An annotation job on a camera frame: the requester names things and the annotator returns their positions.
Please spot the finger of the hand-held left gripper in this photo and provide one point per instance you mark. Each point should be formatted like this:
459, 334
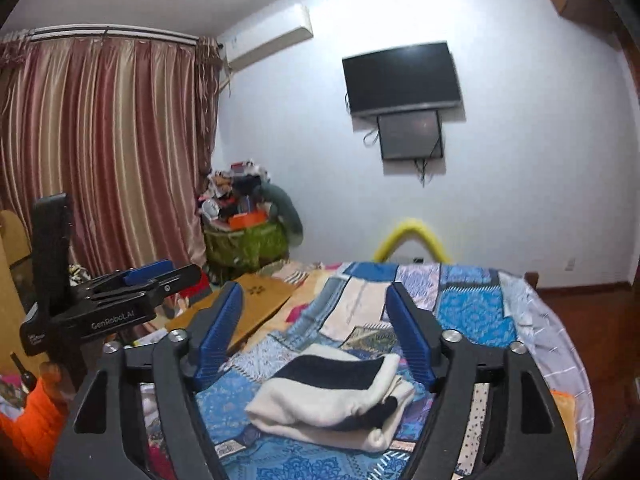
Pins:
175, 282
145, 272

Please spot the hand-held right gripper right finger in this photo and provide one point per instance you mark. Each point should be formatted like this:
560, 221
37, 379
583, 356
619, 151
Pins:
410, 340

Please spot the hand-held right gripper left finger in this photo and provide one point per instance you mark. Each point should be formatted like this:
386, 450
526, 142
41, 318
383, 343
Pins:
220, 340

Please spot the cream navy striped knit sweater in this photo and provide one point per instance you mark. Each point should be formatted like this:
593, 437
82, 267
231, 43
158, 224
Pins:
310, 400

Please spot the light wooden board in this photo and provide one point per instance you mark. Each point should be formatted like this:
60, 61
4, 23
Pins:
12, 270

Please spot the bamboo folding lap desk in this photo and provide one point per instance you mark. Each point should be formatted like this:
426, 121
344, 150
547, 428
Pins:
260, 300

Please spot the blue patchwork blanket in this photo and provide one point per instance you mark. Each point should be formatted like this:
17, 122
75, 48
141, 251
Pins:
465, 310

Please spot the orange box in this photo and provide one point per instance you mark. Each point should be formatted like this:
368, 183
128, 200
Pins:
247, 220

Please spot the pile of mixed clutter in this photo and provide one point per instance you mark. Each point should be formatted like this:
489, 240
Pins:
225, 190

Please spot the yellow foam tube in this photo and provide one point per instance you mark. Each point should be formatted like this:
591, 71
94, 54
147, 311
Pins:
412, 227

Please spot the striped pink curtain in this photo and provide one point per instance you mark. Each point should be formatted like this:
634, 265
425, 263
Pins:
110, 160

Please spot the dark wine bottle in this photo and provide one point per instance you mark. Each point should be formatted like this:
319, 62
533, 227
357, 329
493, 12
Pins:
25, 372

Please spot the grey plush toy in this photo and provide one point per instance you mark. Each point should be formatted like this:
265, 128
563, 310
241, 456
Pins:
287, 210

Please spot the grey striped bed sheet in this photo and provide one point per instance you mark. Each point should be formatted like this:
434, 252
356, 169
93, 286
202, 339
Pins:
550, 340

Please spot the orange fleece blanket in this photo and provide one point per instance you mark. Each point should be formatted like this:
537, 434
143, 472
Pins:
562, 410

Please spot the white curtain rod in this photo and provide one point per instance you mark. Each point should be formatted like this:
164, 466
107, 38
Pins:
100, 35

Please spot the wooden bed post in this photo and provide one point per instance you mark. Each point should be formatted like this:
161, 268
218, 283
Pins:
532, 281

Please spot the white wall socket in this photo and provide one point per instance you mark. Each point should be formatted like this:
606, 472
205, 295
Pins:
570, 263

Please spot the small black wall monitor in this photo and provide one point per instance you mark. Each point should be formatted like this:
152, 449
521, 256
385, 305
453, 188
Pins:
410, 135

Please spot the white wall air conditioner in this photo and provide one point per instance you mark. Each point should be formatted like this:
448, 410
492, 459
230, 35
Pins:
265, 37

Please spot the large black wall television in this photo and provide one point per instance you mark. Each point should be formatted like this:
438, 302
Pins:
400, 77

